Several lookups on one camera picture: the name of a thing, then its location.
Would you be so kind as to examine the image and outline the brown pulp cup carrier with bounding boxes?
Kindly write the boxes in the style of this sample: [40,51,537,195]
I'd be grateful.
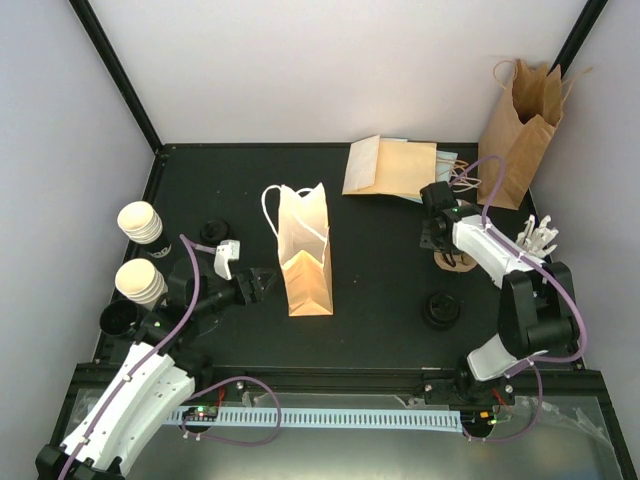
[434,252,477,273]

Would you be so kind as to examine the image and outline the orange paper bag white handles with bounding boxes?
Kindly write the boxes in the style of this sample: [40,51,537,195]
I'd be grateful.
[261,184,334,317]

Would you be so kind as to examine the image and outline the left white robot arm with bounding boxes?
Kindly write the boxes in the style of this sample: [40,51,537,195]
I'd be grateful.
[35,257,276,479]

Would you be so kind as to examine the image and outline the black cup near left arm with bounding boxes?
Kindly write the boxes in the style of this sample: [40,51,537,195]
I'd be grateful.
[99,299,143,341]

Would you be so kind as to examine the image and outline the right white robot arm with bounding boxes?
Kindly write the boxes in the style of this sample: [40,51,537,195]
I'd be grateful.
[420,181,584,404]

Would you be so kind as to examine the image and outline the left black lid stack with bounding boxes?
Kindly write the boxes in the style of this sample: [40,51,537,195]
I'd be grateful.
[199,218,233,247]

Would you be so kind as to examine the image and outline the black lid stack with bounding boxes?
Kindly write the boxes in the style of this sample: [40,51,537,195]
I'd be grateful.
[422,292,461,331]
[199,218,233,247]

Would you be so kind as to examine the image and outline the right black lid stack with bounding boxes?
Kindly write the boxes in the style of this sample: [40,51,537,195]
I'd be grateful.
[422,292,461,331]

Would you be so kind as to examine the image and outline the light blue flat paper bag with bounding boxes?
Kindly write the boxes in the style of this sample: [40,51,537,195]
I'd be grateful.
[384,136,460,205]

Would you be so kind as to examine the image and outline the tan flat paper bag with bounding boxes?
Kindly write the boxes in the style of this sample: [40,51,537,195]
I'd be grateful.
[342,135,469,202]

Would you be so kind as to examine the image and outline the white stirrer bundle in cup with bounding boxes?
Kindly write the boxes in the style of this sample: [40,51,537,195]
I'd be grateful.
[516,215,559,259]

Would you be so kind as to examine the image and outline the near white paper cup stack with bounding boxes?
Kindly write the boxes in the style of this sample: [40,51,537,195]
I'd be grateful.
[115,258,168,311]

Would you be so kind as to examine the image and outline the white paper cup stack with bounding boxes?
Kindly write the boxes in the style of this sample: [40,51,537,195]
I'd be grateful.
[117,201,171,259]
[115,258,168,311]

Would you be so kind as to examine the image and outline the far white paper cup stack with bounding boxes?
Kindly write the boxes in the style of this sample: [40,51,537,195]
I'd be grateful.
[117,201,171,259]

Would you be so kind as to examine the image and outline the standing brown paper bag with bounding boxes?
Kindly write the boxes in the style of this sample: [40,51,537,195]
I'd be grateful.
[477,59,580,210]

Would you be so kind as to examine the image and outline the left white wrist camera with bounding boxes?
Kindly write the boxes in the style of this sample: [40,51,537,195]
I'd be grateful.
[214,239,241,281]

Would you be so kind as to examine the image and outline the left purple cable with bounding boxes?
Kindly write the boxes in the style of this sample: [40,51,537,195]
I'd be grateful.
[54,233,226,480]

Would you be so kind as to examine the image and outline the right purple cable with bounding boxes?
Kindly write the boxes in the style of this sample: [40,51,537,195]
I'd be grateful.
[449,154,589,381]

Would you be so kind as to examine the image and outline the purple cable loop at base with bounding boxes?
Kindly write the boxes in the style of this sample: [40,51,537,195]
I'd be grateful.
[179,375,284,445]

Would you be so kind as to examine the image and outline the light blue cable duct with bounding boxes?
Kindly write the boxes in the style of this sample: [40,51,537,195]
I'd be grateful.
[165,406,463,433]

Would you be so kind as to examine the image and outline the right black frame post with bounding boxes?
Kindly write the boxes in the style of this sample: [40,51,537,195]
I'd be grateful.
[549,0,608,77]

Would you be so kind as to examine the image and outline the black frame post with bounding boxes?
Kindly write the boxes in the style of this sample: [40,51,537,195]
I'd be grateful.
[69,0,163,154]
[549,0,608,77]

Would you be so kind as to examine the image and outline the left black frame post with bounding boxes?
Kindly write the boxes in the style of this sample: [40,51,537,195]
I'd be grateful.
[69,0,163,154]

